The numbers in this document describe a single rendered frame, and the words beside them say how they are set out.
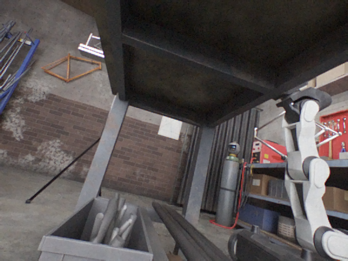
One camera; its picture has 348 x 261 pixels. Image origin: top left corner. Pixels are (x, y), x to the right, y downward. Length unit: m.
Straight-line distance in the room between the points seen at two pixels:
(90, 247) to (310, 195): 1.07
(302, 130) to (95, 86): 3.49
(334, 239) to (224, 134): 2.65
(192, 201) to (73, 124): 3.01
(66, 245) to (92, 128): 3.36
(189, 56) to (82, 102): 3.39
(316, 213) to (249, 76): 0.85
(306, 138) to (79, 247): 1.19
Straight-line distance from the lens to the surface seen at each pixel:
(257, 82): 0.72
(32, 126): 4.02
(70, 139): 3.79
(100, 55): 1.09
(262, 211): 2.51
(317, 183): 1.25
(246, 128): 3.96
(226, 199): 2.71
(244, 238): 1.32
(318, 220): 1.32
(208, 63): 0.66
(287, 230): 2.34
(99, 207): 0.91
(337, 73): 2.99
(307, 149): 1.31
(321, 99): 1.46
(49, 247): 0.45
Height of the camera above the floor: 0.38
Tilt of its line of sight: 17 degrees up
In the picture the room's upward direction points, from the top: 14 degrees clockwise
